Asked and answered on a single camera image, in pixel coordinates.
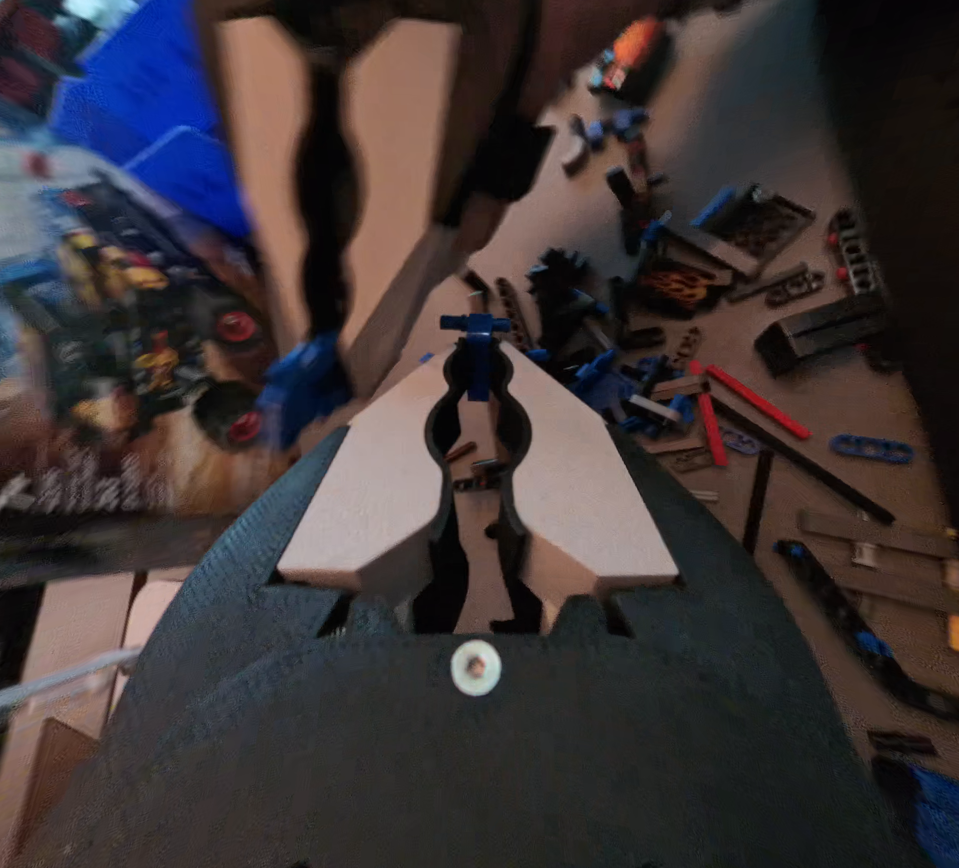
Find white desk stand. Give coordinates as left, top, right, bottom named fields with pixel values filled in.
left=0, top=572, right=193, bottom=712

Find blue toy beam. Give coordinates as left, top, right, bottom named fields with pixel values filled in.
left=829, top=434, right=915, bottom=466

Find black toy frame block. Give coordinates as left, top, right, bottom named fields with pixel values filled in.
left=754, top=293, right=893, bottom=378

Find long black toy axle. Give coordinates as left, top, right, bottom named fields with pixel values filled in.
left=705, top=397, right=897, bottom=524

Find monster truck toy set box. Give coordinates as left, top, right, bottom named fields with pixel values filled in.
left=0, top=142, right=293, bottom=547

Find black grille toy panel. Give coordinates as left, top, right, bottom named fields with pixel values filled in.
left=705, top=184, right=818, bottom=262

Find grey desk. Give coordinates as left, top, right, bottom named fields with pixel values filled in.
left=0, top=0, right=959, bottom=868

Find small blue toy connector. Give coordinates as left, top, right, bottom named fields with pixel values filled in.
left=440, top=311, right=513, bottom=402

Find black perforated board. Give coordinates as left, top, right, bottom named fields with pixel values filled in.
left=810, top=0, right=959, bottom=524

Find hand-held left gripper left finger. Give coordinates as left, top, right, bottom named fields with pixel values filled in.
left=278, top=347, right=454, bottom=629

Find black beam blue pins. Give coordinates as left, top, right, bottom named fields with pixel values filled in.
left=775, top=539, right=959, bottom=727

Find short red toy axle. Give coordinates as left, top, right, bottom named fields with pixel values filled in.
left=693, top=389, right=729, bottom=469

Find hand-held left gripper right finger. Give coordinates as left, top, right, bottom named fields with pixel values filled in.
left=498, top=347, right=680, bottom=629

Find orange black toy piece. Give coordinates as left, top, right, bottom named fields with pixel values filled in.
left=589, top=14, right=671, bottom=100

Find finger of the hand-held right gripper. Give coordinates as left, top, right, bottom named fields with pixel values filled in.
left=215, top=14, right=334, bottom=348
left=330, top=17, right=510, bottom=393

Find pile of loose toy parts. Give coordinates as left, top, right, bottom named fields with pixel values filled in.
left=465, top=104, right=720, bottom=449

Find blue plastic bin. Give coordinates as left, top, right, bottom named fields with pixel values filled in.
left=53, top=0, right=256, bottom=243

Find black panel flame sticker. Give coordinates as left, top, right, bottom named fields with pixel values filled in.
left=637, top=257, right=720, bottom=318

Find black beam red pins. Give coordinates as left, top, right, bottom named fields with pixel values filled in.
left=825, top=206, right=885, bottom=297

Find blue toy scoop piece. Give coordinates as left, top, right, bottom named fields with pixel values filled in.
left=912, top=761, right=959, bottom=868

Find dark grey toy beam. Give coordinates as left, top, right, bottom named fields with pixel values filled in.
left=799, top=509, right=959, bottom=614

